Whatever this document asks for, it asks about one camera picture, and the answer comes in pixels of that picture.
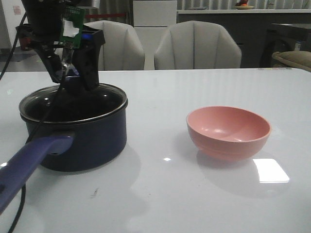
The pink bowl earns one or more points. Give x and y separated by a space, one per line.
227 133

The green circuit board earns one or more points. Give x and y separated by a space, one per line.
72 24

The tan sofa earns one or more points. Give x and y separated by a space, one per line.
293 59

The right grey upholstered chair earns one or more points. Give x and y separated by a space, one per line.
197 45

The white drawer cabinet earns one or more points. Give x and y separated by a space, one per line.
151 17

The left grey upholstered chair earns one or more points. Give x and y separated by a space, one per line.
122 49

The grey upholstered chair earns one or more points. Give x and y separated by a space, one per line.
122 49
197 45

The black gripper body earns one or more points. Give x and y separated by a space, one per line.
45 24

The dark kitchen counter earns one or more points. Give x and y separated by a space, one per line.
248 27

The dark blue saucepan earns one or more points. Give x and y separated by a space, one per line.
63 147

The colour sticker strip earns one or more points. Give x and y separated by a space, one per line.
275 68

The fruit plate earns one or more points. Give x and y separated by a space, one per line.
243 5

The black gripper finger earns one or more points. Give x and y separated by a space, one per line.
51 62
85 60

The glass pot lid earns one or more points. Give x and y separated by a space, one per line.
74 104

